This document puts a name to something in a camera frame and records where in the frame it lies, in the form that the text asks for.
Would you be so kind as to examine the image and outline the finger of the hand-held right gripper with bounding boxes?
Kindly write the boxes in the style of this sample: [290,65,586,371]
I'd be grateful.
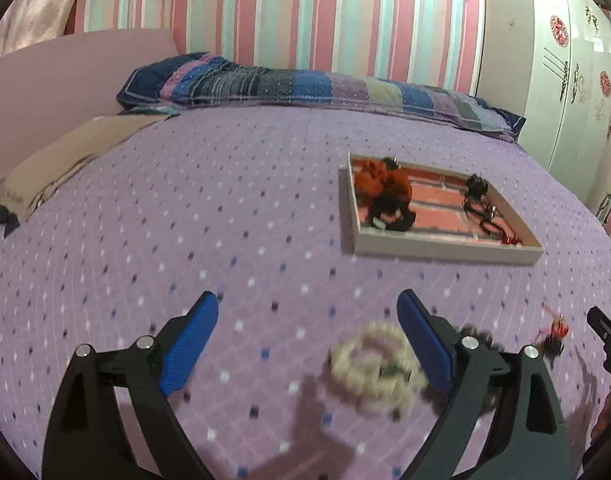
[587,305,611,373]

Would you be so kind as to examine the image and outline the black rose charm red cord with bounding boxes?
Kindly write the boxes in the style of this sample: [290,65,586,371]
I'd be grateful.
[533,302,571,361]

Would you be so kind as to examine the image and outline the shallow tray with brick lining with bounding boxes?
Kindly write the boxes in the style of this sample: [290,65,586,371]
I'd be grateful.
[339,152,543,267]

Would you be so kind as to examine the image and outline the orange scrunchie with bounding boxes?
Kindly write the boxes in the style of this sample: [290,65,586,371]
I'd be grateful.
[354,158,413,211]

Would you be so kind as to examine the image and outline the black scrunchie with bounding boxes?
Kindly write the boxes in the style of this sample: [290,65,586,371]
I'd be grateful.
[368,195,417,233]

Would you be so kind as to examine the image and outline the black hair ties with beads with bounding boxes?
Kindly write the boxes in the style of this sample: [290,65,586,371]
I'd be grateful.
[461,192,506,238]

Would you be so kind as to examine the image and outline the black hair claw clip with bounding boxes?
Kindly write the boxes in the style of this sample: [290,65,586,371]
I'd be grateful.
[464,173,489,198]

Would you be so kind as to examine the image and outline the white wardrobe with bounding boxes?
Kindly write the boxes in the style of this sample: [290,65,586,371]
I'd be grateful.
[515,0,611,216]

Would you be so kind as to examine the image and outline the purple diamond pattern bedspread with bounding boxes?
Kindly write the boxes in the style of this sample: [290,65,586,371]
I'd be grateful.
[0,105,611,480]

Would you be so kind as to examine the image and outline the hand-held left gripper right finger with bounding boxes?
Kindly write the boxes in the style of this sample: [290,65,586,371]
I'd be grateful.
[396,289,575,480]

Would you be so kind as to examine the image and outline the striped patchwork pillow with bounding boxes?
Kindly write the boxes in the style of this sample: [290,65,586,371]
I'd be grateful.
[116,52,527,143]

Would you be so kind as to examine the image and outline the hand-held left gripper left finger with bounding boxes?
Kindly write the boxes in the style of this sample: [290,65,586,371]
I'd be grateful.
[42,290,220,480]

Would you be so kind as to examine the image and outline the cream scrunchie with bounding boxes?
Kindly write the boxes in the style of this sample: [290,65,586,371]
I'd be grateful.
[328,322,429,416]

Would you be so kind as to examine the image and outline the pink headboard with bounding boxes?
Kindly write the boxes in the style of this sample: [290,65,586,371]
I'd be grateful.
[0,28,180,201]

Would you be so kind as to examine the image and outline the black hair tie red balls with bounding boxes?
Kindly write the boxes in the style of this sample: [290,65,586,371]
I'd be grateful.
[485,222,522,250]

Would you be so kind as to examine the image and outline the beige folded cloth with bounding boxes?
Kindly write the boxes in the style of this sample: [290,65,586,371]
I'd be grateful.
[0,114,174,223]

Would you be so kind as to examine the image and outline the pink curtain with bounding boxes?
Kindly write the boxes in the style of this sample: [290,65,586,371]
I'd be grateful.
[0,0,89,63]

